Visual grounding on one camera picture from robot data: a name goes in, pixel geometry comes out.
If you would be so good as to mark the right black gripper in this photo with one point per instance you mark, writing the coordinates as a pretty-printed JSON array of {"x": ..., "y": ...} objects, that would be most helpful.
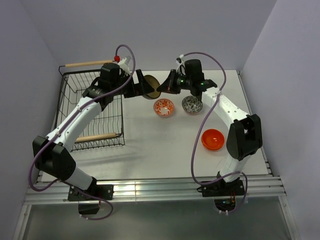
[{"x": 168, "y": 85}]

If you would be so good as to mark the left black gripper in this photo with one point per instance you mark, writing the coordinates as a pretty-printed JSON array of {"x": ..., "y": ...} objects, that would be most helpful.
[{"x": 140, "y": 89}]

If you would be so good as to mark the orange white patterned bowl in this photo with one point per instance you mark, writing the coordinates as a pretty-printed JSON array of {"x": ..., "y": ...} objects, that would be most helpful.
[{"x": 164, "y": 107}]

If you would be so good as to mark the black floral patterned bowl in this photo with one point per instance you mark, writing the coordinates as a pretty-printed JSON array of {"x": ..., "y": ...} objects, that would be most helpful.
[{"x": 191, "y": 105}]

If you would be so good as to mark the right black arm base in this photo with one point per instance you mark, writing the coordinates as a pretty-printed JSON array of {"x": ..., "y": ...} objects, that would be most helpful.
[{"x": 228, "y": 190}]

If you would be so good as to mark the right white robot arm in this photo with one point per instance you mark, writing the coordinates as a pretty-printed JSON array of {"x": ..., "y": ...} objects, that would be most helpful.
[{"x": 244, "y": 130}]

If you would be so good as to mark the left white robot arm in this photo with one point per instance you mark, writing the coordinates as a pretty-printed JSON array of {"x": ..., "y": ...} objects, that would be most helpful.
[{"x": 52, "y": 153}]

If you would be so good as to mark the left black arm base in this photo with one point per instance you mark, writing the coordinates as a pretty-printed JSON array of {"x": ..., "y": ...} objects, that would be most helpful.
[{"x": 90, "y": 201}]

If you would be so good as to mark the plain orange bowl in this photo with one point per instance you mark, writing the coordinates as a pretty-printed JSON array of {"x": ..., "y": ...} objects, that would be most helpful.
[{"x": 212, "y": 139}]

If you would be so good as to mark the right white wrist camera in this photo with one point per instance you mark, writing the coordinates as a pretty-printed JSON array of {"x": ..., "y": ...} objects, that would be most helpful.
[{"x": 181, "y": 64}]

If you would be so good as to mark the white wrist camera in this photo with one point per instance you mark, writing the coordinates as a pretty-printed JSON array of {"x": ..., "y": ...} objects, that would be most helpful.
[
  {"x": 124, "y": 65},
  {"x": 181, "y": 64}
]

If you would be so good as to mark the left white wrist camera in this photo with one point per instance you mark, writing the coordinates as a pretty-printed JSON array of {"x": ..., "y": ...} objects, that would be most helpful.
[{"x": 124, "y": 65}]

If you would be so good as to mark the black wire dish rack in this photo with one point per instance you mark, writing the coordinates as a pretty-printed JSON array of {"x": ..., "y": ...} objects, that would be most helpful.
[{"x": 109, "y": 121}]

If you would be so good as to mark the far wooden rack handle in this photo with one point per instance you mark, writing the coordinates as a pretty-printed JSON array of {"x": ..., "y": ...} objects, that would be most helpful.
[{"x": 88, "y": 63}]

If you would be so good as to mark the wooden rack handle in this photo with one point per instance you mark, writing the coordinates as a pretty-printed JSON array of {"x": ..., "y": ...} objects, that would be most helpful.
[
  {"x": 97, "y": 137},
  {"x": 88, "y": 63}
]

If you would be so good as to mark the near wooden rack handle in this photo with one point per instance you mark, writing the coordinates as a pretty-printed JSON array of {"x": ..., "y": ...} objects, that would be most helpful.
[{"x": 97, "y": 137}]

